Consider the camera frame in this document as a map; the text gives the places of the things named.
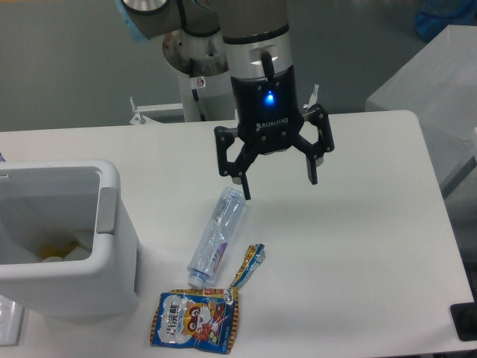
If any clear plastic item at left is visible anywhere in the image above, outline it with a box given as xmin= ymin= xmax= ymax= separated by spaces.
xmin=0 ymin=296 xmax=25 ymax=346

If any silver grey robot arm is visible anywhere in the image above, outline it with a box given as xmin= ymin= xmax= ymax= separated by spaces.
xmin=116 ymin=1 xmax=335 ymax=194

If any black device at table edge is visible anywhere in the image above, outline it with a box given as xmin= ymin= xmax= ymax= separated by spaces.
xmin=450 ymin=302 xmax=476 ymax=342

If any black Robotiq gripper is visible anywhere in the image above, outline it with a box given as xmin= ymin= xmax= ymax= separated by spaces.
xmin=213 ymin=66 xmax=335 ymax=201

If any grey covered side table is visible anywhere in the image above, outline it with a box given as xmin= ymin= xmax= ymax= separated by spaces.
xmin=364 ymin=25 xmax=476 ymax=197

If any yellow white trash in bin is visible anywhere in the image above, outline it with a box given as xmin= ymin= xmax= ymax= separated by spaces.
xmin=38 ymin=230 xmax=94 ymax=263

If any clear plastic water bottle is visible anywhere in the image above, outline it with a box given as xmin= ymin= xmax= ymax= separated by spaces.
xmin=187 ymin=187 xmax=246 ymax=289

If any blue object in corner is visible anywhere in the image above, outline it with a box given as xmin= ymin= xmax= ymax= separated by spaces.
xmin=414 ymin=0 xmax=476 ymax=42

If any black cable on pedestal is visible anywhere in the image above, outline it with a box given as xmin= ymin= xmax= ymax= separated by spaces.
xmin=188 ymin=57 xmax=207 ymax=122

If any blue snack bag wrapper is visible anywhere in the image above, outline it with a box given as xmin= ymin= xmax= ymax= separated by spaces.
xmin=149 ymin=244 xmax=265 ymax=354

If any white left mounting bracket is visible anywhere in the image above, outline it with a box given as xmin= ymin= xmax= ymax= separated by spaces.
xmin=129 ymin=96 xmax=185 ymax=125

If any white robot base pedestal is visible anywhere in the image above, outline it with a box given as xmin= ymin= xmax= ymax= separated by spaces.
xmin=162 ymin=30 xmax=236 ymax=122

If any white trash can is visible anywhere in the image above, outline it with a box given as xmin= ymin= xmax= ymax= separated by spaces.
xmin=1 ymin=160 xmax=141 ymax=317

